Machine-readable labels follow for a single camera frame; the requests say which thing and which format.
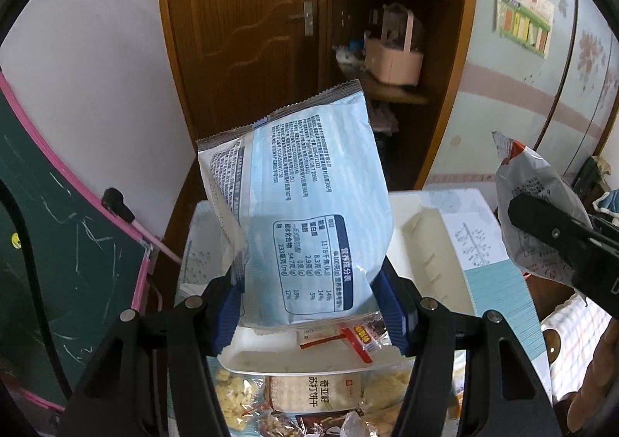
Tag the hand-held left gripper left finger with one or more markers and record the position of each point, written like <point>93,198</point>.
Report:
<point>223,325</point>

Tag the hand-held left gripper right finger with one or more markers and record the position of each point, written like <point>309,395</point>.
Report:
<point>394,318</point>

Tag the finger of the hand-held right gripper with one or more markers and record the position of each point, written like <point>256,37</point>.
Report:
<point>546,234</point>

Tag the orange white snack bag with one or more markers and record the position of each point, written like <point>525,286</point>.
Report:
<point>532,175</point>

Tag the yellow puffed snack packet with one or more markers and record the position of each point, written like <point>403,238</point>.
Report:
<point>237,393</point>
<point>387,388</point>

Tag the white plastic storage box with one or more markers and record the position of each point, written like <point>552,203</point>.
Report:
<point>435,248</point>

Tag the red nut bar packet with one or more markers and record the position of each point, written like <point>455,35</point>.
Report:
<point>278,425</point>

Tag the dark brown snack packet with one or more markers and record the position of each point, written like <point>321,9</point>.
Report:
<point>321,426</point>

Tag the light blue snack bag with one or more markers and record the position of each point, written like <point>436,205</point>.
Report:
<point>309,175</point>

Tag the person's right forearm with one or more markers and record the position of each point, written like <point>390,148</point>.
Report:
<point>604,369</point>

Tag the small red brown candy packet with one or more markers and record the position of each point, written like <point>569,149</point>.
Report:
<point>370,333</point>

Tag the red white sachet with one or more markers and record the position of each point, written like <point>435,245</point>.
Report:
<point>329,338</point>

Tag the checked blanket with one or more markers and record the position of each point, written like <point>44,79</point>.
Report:
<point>575,340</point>

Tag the printed leaf tablecloth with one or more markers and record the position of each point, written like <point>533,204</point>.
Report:
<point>503,301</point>

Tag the tan cracker packet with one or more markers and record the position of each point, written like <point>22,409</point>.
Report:
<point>314,393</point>

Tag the clear plastic wrapper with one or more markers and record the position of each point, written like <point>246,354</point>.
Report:
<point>360,428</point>

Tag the floral sliding wardrobe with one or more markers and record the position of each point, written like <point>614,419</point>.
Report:
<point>532,103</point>

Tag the pink easel leg black cap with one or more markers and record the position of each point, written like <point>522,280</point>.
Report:
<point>121,204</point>

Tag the wooden corner shelf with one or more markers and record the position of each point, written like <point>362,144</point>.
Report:
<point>425,93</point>

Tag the folded pink cloths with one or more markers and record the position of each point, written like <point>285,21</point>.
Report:
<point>382,120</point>

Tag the yellow round magnet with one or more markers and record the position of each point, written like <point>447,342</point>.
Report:
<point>17,240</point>

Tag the pink basket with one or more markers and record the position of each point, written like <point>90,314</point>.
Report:
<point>394,59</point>

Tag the small toys on shelf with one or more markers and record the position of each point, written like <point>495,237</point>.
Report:
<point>347,54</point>

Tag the brown wooden door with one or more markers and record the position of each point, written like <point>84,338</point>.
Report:
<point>242,30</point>

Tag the wooden bed post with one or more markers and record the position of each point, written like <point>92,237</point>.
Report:
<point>551,346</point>

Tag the green chalkboard pink frame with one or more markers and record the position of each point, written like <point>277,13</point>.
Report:
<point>72,272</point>

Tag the wall poster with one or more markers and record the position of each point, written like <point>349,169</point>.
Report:
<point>524,11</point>

